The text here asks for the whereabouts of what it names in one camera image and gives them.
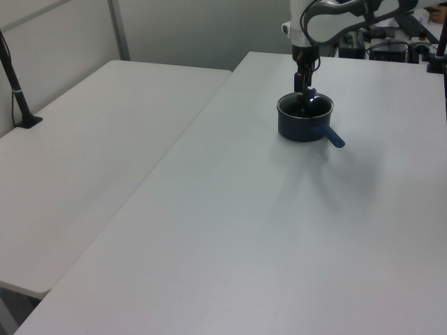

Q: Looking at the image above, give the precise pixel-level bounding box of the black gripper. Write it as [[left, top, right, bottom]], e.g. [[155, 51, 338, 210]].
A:
[[291, 44, 321, 103]]

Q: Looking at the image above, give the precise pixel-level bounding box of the glass lid with blue knob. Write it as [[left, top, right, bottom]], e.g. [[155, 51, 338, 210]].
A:
[[278, 92, 332, 119]]

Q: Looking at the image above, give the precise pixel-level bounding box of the black device with green part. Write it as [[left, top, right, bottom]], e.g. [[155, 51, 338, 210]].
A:
[[339, 29, 366, 59]]

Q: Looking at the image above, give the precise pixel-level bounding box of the black equipment box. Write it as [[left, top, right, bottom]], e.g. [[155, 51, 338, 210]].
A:
[[369, 37, 420, 65]]

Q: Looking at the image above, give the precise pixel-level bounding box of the white side table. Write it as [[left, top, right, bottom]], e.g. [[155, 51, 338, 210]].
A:
[[0, 59, 233, 295]]

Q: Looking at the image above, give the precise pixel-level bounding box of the dark saucepan with blue handle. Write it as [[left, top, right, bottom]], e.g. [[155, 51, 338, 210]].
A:
[[277, 91, 346, 150]]

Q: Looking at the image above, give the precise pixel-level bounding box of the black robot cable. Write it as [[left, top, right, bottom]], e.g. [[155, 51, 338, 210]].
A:
[[299, 0, 371, 48]]

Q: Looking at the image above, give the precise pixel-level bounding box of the black camera stand pole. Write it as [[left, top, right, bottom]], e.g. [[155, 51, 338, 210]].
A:
[[425, 20, 447, 75], [0, 29, 44, 131]]

